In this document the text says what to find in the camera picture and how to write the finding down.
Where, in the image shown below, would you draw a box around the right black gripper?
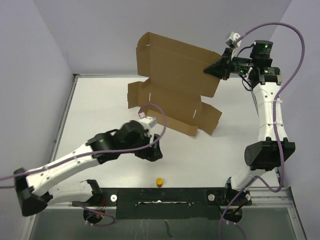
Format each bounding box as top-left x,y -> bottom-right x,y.
203,47 -> 255,81

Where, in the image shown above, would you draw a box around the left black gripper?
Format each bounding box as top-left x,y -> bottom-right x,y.
122,130 -> 162,161

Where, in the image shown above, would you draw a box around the small yellow cylinder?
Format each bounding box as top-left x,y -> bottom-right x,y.
156,177 -> 164,188

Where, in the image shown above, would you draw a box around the brown cardboard box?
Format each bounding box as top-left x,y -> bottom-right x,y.
127,32 -> 222,136

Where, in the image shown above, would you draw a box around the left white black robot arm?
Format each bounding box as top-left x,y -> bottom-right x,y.
13,116 -> 163,217

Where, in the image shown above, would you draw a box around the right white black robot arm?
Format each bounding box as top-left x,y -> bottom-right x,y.
203,40 -> 296,205

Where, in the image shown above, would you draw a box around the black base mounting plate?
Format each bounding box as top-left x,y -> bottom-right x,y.
84,187 -> 252,223

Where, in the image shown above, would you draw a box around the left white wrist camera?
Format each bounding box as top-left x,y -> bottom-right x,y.
138,116 -> 158,130

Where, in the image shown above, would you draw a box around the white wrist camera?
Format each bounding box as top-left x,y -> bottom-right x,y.
138,116 -> 158,130
225,31 -> 241,59

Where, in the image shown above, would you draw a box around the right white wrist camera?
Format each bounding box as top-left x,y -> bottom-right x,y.
225,31 -> 241,59

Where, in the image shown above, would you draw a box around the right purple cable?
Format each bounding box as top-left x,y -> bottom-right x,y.
217,22 -> 306,240

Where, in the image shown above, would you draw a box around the aluminium table frame rail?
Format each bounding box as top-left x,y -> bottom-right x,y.
14,75 -> 296,225

